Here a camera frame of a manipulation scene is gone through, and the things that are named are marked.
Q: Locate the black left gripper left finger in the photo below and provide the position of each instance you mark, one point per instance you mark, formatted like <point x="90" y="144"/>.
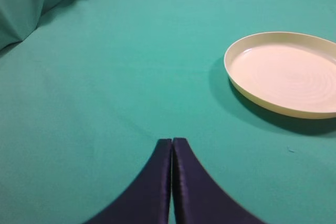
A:
<point x="147" y="198"/>

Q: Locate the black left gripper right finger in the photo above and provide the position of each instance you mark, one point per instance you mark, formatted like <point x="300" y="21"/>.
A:
<point x="197" y="197"/>

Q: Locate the yellow plastic plate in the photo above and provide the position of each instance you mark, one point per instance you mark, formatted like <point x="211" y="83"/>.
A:
<point x="292" y="74"/>

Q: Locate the green table cloth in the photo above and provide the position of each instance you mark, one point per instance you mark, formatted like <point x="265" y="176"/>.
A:
<point x="86" y="96"/>

